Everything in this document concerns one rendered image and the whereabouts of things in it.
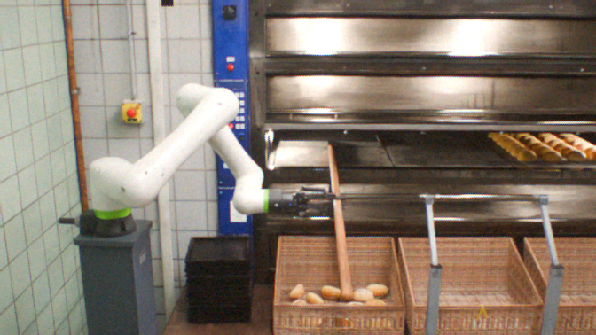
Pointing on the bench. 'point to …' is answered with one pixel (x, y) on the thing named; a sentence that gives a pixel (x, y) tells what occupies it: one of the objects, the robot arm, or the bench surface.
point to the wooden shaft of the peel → (340, 233)
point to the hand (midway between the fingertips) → (336, 202)
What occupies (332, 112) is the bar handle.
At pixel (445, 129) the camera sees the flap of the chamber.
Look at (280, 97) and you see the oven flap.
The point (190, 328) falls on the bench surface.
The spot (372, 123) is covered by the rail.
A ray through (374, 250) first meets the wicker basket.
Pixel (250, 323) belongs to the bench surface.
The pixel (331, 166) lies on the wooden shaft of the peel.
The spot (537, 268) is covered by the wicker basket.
